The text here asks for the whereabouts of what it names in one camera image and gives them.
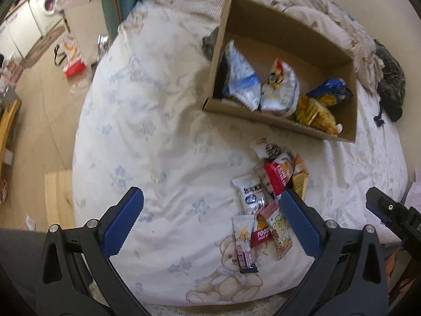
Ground white base cabinets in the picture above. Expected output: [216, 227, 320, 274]
[0, 5, 43, 60]

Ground small pale snack packet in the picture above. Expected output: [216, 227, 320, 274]
[255, 166, 277, 201]

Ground orange snack packet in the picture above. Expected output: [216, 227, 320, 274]
[291, 153, 310, 201]

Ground white washing machine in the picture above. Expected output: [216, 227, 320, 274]
[28, 0, 64, 37]

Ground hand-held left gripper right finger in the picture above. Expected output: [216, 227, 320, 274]
[276, 189, 390, 316]

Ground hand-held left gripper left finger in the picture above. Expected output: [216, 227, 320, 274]
[39, 186, 150, 316]

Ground silver foil bag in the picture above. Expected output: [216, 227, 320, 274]
[97, 34, 111, 56]

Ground black knit cloth with cord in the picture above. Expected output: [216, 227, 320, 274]
[373, 103, 403, 127]

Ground white printed bed sheet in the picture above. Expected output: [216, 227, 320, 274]
[72, 7, 410, 307]

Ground white packet with black circle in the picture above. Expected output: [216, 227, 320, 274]
[249, 138, 284, 160]

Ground wooden furniture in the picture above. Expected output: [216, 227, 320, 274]
[0, 98, 22, 172]

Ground white packet with blue label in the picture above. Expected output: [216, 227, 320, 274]
[231, 175, 270, 216]

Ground yellow snack bag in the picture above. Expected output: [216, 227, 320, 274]
[294, 95, 343, 136]

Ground brown floor mat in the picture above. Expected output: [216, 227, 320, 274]
[21, 23, 66, 68]

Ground brown cardboard box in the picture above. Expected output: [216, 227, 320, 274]
[201, 0, 358, 143]

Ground white and red snack bag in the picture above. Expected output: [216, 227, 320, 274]
[260, 57, 300, 116]

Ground white orange shopping bag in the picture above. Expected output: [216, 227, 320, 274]
[54, 33, 89, 79]

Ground red snack bar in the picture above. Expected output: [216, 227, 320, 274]
[250, 204, 280, 249]

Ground blue snack packet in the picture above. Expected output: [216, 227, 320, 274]
[307, 78, 353, 106]

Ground dark grey garment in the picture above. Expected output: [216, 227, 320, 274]
[373, 39, 407, 112]

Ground pink bear print packet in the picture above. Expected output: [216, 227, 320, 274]
[263, 204, 293, 261]

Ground grey dark cloth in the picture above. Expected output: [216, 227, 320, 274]
[201, 26, 219, 61]

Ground white pink candy bar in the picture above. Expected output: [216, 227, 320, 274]
[232, 215, 259, 274]

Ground red snack packet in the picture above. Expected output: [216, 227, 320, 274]
[263, 158, 294, 196]

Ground white blue snack bag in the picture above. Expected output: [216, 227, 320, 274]
[224, 40, 262, 112]

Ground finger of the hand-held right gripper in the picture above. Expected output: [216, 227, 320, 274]
[366, 187, 410, 234]

